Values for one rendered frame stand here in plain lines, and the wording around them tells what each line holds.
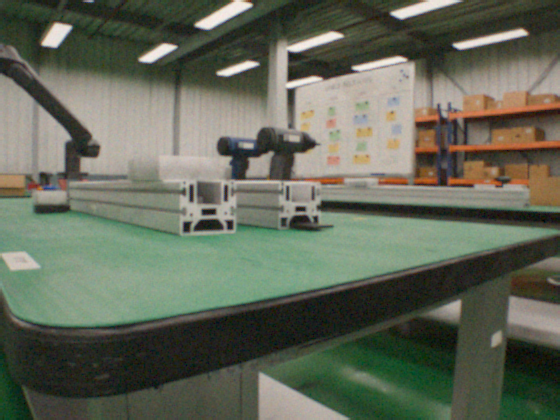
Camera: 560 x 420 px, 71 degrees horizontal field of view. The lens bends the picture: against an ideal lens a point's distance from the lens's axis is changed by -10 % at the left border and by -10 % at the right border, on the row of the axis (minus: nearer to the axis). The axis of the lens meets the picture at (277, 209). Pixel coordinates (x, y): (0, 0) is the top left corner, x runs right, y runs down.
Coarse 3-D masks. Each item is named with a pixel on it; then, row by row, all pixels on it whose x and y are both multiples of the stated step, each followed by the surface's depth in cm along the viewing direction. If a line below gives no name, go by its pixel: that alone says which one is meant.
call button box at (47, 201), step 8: (40, 192) 107; (48, 192) 108; (56, 192) 110; (64, 192) 111; (40, 200) 107; (48, 200) 108; (56, 200) 110; (64, 200) 111; (40, 208) 107; (48, 208) 108; (56, 208) 110; (64, 208) 111
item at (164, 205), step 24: (72, 192) 123; (96, 192) 101; (120, 192) 86; (144, 192) 78; (168, 192) 70; (192, 192) 66; (216, 192) 70; (120, 216) 87; (144, 216) 76; (168, 216) 67; (192, 216) 65; (216, 216) 68
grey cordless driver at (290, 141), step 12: (264, 132) 101; (276, 132) 102; (288, 132) 104; (300, 132) 108; (264, 144) 102; (276, 144) 102; (288, 144) 104; (300, 144) 106; (312, 144) 111; (276, 156) 104; (288, 156) 106; (276, 168) 104; (288, 168) 106; (276, 180) 104; (288, 180) 106
